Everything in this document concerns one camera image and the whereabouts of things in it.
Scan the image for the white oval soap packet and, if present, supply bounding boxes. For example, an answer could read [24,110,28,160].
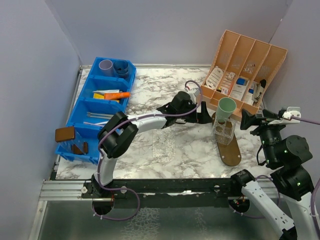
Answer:
[205,66,224,90]

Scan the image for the green plastic cup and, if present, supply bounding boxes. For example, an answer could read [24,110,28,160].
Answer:
[215,97,237,121]

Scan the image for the brown lid clear box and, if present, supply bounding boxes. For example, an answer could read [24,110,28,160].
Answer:
[55,126,89,155]

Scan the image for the clear square toothbrush holder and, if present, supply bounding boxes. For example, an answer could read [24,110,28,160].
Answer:
[212,118,237,145]

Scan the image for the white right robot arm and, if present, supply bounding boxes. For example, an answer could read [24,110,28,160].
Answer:
[229,107,320,240]

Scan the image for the blue plastic bin organizer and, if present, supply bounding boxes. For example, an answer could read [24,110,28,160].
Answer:
[55,57,136,165]

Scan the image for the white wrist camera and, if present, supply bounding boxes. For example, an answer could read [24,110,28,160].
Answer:
[268,106,301,126]
[184,86,200,104]

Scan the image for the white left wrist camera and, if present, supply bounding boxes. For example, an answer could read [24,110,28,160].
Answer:
[184,86,200,104]

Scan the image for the white blue box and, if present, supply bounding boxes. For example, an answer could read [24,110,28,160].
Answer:
[236,77,249,86]

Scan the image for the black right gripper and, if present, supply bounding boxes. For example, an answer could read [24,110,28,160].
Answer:
[240,107,287,165]

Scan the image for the dark blue plastic cup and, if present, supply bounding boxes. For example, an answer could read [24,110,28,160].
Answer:
[113,59,129,79]

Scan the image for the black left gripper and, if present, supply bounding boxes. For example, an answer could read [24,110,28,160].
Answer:
[176,101,213,124]

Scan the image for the peach compartment organizer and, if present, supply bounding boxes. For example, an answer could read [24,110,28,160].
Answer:
[201,30,288,121]

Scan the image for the brown oval wooden tray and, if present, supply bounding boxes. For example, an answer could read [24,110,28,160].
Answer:
[211,113,242,167]

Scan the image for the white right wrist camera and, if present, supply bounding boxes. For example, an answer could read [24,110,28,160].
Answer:
[268,106,301,126]

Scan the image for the lilac plastic cup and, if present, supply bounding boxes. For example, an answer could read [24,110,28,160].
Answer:
[98,59,114,77]

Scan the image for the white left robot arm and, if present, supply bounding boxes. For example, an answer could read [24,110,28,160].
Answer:
[91,91,212,198]

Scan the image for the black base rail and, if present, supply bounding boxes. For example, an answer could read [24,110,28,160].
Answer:
[81,178,242,209]

